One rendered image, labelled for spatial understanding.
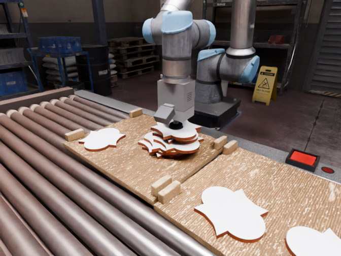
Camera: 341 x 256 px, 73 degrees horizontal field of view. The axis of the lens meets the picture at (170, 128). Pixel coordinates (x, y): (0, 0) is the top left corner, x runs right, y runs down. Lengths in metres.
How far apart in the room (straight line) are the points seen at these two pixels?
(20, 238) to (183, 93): 0.46
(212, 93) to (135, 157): 0.55
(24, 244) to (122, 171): 0.25
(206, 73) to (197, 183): 0.60
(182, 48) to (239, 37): 0.42
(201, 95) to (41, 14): 4.94
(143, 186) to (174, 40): 0.35
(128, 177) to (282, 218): 0.35
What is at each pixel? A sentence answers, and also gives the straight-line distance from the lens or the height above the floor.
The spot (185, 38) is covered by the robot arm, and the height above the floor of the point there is 1.25.
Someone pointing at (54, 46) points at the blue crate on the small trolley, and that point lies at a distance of 3.90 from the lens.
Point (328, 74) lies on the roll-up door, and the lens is 5.20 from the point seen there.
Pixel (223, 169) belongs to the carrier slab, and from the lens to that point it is 0.63.
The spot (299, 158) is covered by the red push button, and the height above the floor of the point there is 0.93.
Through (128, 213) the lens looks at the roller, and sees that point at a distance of 0.56.
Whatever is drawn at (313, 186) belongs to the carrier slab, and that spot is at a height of 0.94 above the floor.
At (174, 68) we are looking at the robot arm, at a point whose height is 1.18.
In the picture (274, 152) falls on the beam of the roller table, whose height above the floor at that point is 0.91.
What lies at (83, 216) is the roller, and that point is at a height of 0.92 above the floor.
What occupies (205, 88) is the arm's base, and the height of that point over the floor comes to 1.01.
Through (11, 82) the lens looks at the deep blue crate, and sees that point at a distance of 4.82.
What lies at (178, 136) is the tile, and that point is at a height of 1.01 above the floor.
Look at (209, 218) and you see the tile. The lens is 0.48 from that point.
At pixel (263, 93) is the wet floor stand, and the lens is 4.18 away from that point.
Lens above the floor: 1.29
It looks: 25 degrees down
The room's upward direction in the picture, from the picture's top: straight up
